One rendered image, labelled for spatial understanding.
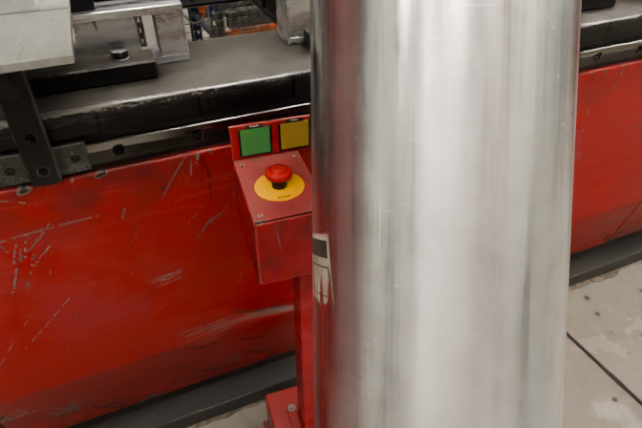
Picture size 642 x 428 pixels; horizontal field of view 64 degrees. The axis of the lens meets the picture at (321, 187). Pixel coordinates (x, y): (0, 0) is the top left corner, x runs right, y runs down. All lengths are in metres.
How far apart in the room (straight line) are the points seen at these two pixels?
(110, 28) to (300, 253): 0.46
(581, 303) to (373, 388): 1.66
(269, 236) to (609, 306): 1.32
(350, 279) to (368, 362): 0.02
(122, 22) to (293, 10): 0.28
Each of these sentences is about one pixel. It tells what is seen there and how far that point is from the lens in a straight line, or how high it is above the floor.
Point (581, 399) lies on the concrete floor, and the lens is 1.58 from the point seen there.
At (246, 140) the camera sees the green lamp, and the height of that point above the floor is 0.81.
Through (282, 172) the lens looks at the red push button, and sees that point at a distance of 0.73.
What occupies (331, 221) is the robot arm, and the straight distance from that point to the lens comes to 0.16.
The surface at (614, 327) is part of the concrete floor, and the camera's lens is 1.78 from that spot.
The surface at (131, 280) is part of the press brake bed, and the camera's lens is 1.01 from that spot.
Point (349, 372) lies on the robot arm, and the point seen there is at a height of 1.08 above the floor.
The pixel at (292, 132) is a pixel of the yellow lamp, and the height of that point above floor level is 0.82.
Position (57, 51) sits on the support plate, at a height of 1.00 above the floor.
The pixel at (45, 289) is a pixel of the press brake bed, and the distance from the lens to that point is 1.01.
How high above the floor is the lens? 1.22
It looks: 36 degrees down
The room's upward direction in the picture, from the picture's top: straight up
